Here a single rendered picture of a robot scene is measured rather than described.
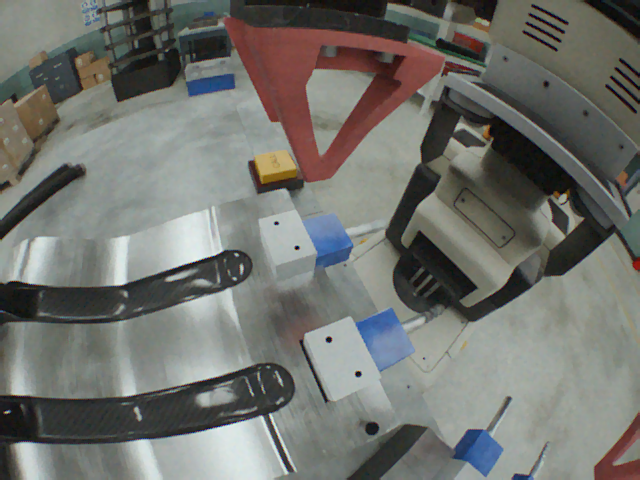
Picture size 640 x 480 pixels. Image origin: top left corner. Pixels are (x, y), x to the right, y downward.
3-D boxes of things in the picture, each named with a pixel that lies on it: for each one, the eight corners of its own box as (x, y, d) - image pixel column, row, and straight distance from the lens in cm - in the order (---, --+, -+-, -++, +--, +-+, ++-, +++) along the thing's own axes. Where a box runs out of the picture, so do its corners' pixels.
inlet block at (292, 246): (368, 222, 30) (381, 189, 27) (389, 254, 28) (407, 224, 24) (263, 252, 26) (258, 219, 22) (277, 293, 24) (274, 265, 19)
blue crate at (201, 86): (233, 80, 376) (232, 66, 370) (235, 89, 336) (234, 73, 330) (190, 87, 379) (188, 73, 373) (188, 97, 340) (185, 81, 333)
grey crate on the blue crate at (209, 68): (232, 66, 370) (232, 56, 367) (234, 74, 330) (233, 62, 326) (188, 74, 373) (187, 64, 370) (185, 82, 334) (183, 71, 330)
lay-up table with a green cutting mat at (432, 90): (382, 65, 564) (393, 20, 554) (470, 121, 410) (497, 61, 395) (334, 62, 503) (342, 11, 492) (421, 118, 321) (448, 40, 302)
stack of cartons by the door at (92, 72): (117, 75, 704) (109, 43, 697) (112, 79, 675) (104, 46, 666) (88, 86, 741) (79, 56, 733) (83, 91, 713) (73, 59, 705)
